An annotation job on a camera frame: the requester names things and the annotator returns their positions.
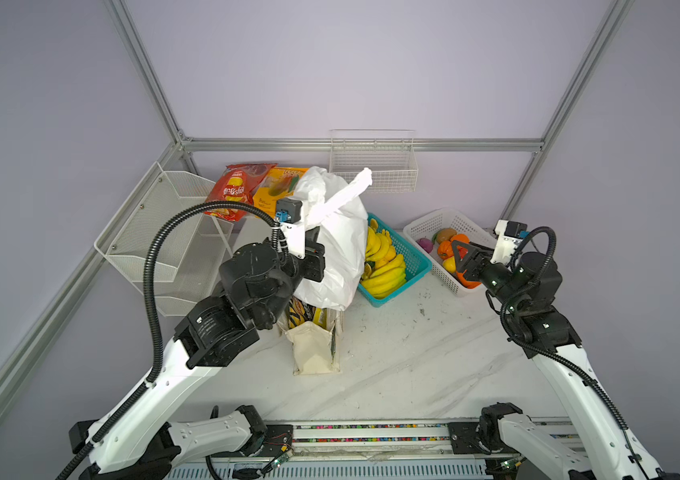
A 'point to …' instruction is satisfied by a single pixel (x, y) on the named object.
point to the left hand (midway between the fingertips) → (312, 229)
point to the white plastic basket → (433, 237)
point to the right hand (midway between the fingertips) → (456, 242)
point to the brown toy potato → (445, 234)
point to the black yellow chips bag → (299, 312)
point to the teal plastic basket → (416, 264)
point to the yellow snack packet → (317, 312)
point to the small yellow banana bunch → (379, 248)
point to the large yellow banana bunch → (386, 280)
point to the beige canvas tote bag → (316, 349)
